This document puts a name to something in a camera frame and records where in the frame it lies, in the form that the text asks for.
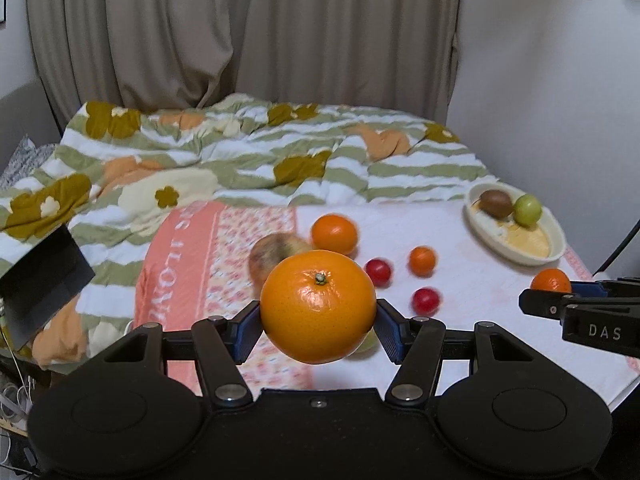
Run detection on small mandarin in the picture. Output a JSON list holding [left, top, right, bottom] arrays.
[[408, 246, 437, 278], [529, 268, 573, 294]]

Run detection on red cherry tomato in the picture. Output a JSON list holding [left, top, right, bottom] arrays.
[[411, 287, 442, 316], [364, 258, 393, 288]]

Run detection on green apple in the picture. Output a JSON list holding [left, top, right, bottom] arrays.
[[349, 330, 378, 358], [513, 194, 542, 229]]

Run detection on large orange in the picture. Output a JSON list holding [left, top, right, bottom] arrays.
[[259, 250, 376, 365]]

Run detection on reddish yellow apple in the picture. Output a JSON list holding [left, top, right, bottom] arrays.
[[247, 232, 312, 292]]

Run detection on white plate with duck print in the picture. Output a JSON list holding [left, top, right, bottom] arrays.
[[463, 182, 567, 266]]

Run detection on small mandarin on cloth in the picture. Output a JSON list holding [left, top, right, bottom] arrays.
[[408, 246, 437, 278]]

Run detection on green apple in plate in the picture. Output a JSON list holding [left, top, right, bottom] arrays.
[[513, 194, 542, 229]]

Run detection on brown kiwi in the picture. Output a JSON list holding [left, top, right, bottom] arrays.
[[478, 190, 513, 220]]

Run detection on medium orange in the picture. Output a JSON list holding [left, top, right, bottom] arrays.
[[310, 214, 359, 256]]

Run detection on black box at left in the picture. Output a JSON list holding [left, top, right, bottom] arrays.
[[1, 224, 94, 350]]

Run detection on green striped floral blanket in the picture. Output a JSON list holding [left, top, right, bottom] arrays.
[[1, 93, 490, 367]]

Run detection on grey sofa backrest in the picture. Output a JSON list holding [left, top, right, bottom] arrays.
[[0, 78, 61, 170]]

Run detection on beige curtain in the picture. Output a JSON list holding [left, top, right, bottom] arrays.
[[26, 0, 460, 125]]

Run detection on black cable at right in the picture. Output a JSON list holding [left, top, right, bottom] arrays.
[[591, 219, 640, 281]]

